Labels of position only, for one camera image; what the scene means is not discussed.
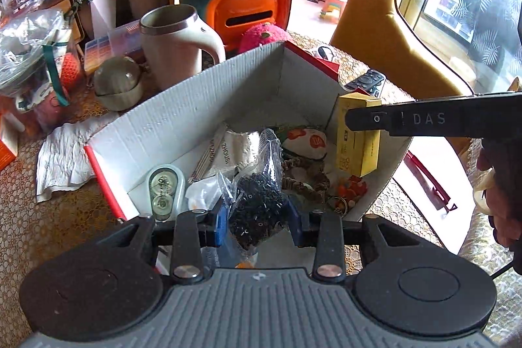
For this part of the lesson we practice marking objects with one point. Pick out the pink mug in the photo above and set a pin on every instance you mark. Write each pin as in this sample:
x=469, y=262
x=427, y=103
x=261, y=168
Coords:
x=49, y=109

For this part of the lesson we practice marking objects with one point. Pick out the red pen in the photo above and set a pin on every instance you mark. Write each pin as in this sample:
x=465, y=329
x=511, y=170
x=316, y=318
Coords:
x=428, y=181

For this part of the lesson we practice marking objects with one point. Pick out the person's right hand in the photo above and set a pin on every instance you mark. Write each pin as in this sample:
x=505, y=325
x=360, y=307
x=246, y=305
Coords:
x=505, y=201

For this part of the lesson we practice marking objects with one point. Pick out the plastic-covered container with bag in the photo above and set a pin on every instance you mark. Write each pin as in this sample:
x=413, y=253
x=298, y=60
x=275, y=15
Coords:
x=69, y=66

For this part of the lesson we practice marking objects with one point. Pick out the colourful bead organizer box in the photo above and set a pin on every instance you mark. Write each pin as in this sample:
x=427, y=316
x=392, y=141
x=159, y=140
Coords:
x=110, y=44

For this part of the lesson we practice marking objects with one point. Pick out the small yellow box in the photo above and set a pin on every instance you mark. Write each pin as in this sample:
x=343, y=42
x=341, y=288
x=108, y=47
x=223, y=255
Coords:
x=359, y=152

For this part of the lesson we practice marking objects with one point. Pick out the yellow giraffe toy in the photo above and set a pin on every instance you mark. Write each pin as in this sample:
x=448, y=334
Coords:
x=367, y=5

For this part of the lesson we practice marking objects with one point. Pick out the beige mug with steel rim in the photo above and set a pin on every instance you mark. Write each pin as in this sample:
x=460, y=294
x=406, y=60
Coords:
x=171, y=50

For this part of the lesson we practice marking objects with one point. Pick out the white printed plastic bag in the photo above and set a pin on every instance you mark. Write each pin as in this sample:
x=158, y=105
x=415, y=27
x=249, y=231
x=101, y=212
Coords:
x=202, y=193

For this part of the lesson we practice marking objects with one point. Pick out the clear tape roll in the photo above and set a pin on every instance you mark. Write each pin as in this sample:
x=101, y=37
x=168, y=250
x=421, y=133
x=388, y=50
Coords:
x=483, y=191

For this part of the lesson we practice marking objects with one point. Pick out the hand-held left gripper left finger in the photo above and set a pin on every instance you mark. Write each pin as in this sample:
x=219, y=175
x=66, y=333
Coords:
x=223, y=227

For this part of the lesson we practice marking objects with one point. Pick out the small colourful stool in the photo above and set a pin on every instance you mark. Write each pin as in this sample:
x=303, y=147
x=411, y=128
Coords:
x=334, y=5

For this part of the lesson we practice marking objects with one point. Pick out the crumpled clear plastic bag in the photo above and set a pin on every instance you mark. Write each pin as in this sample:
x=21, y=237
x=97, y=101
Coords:
x=28, y=42

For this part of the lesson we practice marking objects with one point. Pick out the red cardboard box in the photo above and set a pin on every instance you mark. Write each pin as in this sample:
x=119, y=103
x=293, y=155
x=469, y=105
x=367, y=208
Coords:
x=171, y=119

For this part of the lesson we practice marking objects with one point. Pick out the crumpled white paper towel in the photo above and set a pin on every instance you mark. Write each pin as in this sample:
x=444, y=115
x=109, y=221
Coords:
x=65, y=164

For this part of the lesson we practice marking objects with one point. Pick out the kraft paper packet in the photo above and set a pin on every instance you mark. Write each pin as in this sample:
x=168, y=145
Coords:
x=232, y=152

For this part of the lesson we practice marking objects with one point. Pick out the black remote control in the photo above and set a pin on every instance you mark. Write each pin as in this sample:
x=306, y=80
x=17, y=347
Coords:
x=367, y=81

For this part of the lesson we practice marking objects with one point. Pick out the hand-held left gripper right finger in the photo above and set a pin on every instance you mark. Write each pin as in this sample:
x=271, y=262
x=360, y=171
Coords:
x=295, y=225

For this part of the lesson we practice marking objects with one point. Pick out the round olive container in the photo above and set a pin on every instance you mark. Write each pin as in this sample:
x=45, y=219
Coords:
x=118, y=85

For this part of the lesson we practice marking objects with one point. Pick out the pale blue correction tape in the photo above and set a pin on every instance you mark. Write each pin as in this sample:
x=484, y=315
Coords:
x=163, y=193

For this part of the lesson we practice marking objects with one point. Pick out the clear bag of black beads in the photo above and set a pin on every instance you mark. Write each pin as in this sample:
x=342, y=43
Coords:
x=255, y=201

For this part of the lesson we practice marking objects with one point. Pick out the pink knitted ball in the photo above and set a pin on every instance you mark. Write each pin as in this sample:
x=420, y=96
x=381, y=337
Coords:
x=263, y=38

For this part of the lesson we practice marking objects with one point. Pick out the orange white tissue box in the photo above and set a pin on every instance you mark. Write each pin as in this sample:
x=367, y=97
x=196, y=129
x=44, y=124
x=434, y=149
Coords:
x=6, y=146

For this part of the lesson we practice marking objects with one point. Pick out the green orange storage box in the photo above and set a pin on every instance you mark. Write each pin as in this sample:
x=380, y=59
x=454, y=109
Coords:
x=253, y=11

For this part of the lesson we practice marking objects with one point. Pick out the beige lace tablecloth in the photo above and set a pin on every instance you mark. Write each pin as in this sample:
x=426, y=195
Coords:
x=412, y=221

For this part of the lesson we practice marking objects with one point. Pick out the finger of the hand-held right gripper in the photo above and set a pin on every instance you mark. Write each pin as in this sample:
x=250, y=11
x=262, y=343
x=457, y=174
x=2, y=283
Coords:
x=365, y=119

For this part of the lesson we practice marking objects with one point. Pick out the embroidered white green sachet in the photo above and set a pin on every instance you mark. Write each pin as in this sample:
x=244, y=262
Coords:
x=306, y=142

